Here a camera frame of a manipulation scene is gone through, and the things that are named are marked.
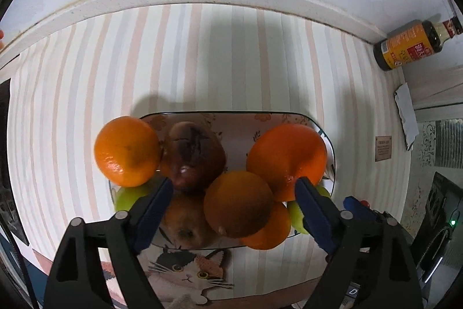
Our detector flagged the dark red apple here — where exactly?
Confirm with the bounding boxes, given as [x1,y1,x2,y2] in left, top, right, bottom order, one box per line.
[159,121,227,192]

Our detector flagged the small brown card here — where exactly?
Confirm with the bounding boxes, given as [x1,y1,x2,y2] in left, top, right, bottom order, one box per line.
[375,135,392,162]

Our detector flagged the white folded cloth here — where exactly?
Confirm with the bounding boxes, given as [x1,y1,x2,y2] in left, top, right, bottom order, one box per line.
[394,82,420,150]

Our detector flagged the brown apple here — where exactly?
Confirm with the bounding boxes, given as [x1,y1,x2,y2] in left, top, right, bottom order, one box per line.
[159,191,221,249]

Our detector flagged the green apple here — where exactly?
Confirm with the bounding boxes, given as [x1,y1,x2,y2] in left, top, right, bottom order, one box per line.
[115,179,163,212]
[287,186,331,234]

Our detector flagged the floral oval plate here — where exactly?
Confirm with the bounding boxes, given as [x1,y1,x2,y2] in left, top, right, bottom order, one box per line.
[109,112,339,250]

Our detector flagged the large orange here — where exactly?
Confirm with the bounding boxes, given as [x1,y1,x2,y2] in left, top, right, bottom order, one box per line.
[246,124,328,202]

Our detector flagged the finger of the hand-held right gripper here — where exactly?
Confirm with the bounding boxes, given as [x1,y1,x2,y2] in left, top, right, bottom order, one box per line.
[343,196,377,219]

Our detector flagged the small orange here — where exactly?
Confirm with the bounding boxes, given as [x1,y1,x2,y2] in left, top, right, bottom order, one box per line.
[94,116,162,187]
[240,201,292,251]

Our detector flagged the striped cat print mat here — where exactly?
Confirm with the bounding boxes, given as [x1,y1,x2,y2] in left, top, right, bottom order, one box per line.
[7,3,413,309]

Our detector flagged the dark sauce bottle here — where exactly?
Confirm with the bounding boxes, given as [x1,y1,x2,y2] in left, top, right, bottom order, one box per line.
[373,17,463,71]

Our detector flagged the dark brownish orange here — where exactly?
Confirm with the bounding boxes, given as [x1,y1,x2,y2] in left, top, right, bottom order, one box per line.
[203,171,274,238]

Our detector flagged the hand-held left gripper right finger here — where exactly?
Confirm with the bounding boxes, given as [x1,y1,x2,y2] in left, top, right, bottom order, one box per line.
[295,176,424,309]

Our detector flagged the frosted glass door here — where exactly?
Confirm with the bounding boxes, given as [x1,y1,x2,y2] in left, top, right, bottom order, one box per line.
[412,67,463,176]

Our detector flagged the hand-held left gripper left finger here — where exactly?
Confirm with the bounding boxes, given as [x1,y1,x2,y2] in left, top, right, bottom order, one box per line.
[43,177,174,309]

